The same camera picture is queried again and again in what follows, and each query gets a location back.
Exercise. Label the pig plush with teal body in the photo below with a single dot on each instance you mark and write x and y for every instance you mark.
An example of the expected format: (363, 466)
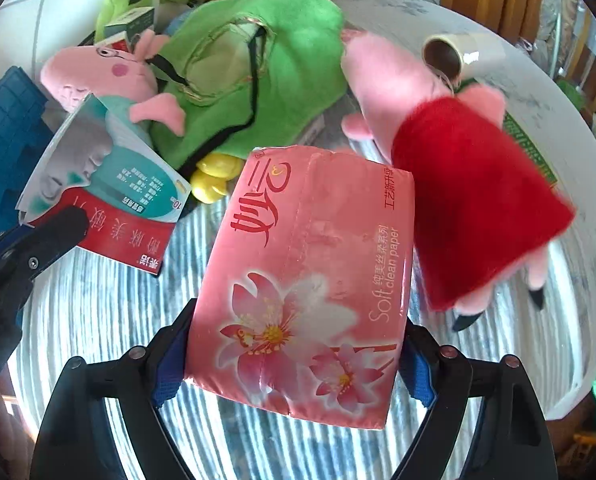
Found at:
(93, 72)

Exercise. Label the green plush bag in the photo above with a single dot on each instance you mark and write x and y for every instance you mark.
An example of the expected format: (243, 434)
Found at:
(278, 60)

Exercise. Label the white carton box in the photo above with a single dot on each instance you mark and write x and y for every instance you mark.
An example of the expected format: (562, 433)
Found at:
(113, 42)

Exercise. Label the white paper roll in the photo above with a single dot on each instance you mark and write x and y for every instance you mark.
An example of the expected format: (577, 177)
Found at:
(458, 52)

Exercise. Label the floral bed sheet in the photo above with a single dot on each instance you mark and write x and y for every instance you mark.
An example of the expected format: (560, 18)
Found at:
(128, 320)

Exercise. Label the pink floral tissue pack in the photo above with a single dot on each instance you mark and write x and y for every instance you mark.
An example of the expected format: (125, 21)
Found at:
(303, 280)

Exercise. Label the blue plastic container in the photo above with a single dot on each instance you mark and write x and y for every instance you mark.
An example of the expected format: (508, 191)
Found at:
(8, 150)

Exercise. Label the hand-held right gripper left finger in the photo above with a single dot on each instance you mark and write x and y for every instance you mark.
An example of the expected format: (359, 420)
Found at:
(170, 366)

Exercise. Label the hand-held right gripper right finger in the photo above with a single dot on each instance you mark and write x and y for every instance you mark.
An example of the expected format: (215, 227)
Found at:
(420, 377)

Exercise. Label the red teal medicine box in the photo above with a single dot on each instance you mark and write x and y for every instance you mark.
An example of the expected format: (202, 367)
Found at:
(123, 180)

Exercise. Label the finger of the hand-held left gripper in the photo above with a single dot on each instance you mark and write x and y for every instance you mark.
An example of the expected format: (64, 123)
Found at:
(60, 232)

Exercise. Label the dark green medicine box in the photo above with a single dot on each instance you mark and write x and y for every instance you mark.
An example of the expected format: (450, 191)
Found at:
(530, 152)

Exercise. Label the small green white box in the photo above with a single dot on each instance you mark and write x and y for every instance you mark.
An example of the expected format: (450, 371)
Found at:
(138, 22)

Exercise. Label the yellow duck toy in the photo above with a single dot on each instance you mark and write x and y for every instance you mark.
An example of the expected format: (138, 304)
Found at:
(213, 180)

